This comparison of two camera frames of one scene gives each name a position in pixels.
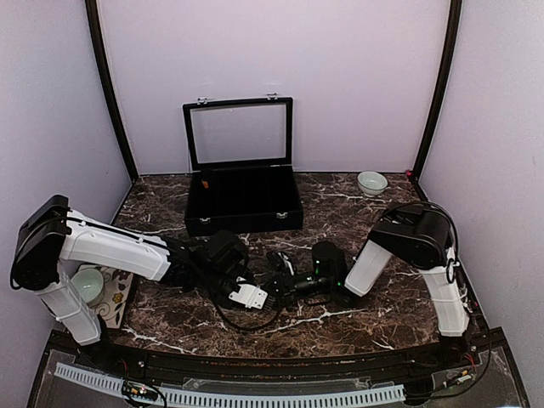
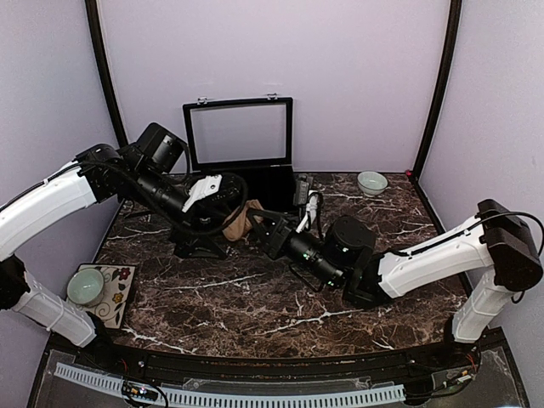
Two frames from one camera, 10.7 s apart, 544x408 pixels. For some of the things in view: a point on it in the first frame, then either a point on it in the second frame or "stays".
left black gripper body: (215, 284) -> (181, 239)
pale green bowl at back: (371, 184) stays
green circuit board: (141, 390) stays
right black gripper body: (291, 290) -> (274, 247)
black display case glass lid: (228, 134) stays
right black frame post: (456, 14) stays
